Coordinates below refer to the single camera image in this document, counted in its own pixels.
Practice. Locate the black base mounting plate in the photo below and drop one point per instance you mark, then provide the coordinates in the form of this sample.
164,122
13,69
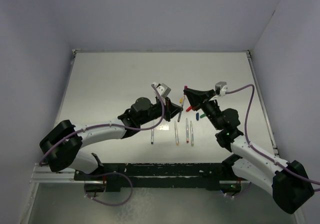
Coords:
115,176

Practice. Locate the magenta-end marker pen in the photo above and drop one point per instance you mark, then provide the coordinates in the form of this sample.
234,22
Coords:
181,106

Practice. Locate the aluminium extrusion rail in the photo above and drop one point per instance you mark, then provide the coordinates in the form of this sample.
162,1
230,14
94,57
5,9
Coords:
43,174

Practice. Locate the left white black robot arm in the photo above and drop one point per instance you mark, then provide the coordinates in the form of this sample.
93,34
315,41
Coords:
62,146

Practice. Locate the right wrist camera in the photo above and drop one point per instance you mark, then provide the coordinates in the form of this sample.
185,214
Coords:
221,88

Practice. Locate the red-end marker pen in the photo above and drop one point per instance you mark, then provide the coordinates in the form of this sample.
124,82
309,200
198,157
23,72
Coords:
187,130

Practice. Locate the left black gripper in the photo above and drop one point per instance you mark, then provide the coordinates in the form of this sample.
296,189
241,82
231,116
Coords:
171,109

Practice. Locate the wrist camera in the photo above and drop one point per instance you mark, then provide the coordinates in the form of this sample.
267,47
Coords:
162,89
221,88

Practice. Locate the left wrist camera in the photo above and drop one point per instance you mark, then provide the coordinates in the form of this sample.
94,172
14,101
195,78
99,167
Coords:
162,89

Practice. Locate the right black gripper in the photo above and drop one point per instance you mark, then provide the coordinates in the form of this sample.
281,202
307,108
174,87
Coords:
197,97

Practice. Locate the blue-end marker pen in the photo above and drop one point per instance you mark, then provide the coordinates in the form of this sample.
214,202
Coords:
152,133

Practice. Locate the green-end marker pen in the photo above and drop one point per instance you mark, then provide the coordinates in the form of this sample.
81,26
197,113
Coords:
191,134

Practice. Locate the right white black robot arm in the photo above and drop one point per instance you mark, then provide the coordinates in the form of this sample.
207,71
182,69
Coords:
287,182

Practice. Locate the yellow-end marker pen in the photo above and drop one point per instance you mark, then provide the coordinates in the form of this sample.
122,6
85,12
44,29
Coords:
176,133

